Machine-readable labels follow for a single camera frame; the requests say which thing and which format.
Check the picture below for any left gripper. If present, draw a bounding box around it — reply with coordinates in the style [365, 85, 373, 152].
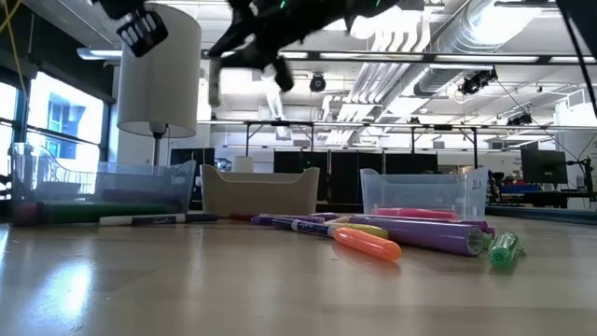
[207, 0, 327, 92]

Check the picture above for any light green fat highlighter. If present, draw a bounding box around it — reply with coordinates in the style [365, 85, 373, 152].
[207, 58, 223, 108]

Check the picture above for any thin purple marker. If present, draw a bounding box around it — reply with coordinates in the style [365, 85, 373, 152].
[250, 213, 327, 227]

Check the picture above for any blue dry-erase marker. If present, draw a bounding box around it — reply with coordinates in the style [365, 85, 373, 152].
[271, 218, 338, 239]

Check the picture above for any green fat marker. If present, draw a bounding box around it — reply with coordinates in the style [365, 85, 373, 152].
[40, 202, 181, 225]

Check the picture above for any orange thin highlighter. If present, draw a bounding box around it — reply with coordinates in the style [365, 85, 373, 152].
[331, 226, 404, 263]

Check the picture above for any pink thin highlighter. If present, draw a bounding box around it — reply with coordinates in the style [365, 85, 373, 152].
[371, 206, 461, 222]

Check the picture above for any white cylindrical table lamp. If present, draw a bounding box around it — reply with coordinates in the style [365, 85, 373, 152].
[116, 2, 202, 167]

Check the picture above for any white round container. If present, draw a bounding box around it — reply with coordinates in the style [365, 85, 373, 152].
[231, 155, 256, 174]

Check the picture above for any black screen panel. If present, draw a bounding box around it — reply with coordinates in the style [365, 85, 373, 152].
[168, 147, 216, 167]

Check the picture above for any grey opaque bin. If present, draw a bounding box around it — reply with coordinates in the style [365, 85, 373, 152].
[199, 163, 322, 218]

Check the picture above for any black cabinet row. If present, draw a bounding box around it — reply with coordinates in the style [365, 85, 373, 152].
[272, 149, 439, 204]

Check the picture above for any smoky transparent bin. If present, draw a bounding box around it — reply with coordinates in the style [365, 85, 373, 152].
[8, 142, 198, 229]

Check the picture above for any yellow thin highlighter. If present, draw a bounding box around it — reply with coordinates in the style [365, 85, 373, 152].
[326, 222, 390, 240]

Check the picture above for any clear plastic bin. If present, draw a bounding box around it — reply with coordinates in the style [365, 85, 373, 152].
[359, 167, 490, 223]

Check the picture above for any long ceiling light bar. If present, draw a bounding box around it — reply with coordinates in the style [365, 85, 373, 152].
[76, 46, 597, 65]

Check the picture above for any black monitor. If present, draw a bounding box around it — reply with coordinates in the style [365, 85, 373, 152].
[521, 147, 569, 186]

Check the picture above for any black metal rack frame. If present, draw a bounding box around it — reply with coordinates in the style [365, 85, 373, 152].
[243, 119, 480, 170]

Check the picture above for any black aluminium table frame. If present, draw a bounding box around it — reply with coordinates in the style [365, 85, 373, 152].
[484, 204, 597, 223]

